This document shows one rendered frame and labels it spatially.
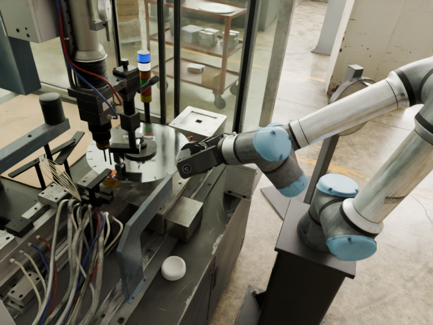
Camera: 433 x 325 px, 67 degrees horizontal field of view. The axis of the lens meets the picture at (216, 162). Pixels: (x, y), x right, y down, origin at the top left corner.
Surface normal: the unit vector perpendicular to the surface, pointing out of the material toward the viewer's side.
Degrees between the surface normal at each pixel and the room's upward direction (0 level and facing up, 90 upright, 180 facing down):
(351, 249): 97
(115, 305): 0
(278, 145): 55
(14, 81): 90
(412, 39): 90
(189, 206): 0
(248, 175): 90
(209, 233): 0
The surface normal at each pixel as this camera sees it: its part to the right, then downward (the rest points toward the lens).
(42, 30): 0.92, 0.29
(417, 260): 0.07, -0.79
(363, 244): -0.06, 0.70
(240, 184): -0.37, 0.55
